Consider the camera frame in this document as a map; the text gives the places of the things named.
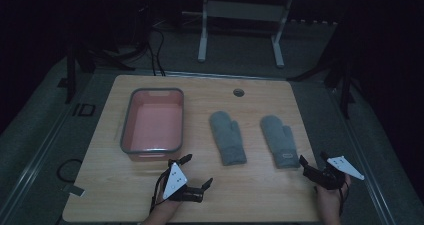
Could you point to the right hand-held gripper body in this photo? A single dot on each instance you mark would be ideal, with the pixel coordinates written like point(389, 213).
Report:
point(328, 176)

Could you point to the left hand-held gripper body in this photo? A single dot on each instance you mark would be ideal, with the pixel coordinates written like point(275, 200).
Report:
point(174, 180)

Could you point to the gray mitten with label patch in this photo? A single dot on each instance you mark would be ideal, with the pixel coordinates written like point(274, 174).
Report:
point(279, 141)

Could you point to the pink bin with gray rim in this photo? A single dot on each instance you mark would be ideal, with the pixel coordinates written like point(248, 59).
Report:
point(154, 123)

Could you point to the plain gray mitten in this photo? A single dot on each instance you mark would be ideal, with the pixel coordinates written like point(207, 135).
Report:
point(227, 139)

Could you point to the person's right hand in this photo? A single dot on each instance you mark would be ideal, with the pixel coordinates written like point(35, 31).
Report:
point(330, 200)

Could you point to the person's left hand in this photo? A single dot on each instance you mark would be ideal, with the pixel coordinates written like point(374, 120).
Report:
point(165, 203)

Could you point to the small gray tag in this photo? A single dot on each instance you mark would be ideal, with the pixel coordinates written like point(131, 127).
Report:
point(74, 190)

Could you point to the black metal stand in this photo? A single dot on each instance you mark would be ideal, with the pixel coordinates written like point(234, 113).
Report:
point(70, 75)

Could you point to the white desk frame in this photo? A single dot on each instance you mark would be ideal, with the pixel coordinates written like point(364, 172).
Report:
point(246, 11)

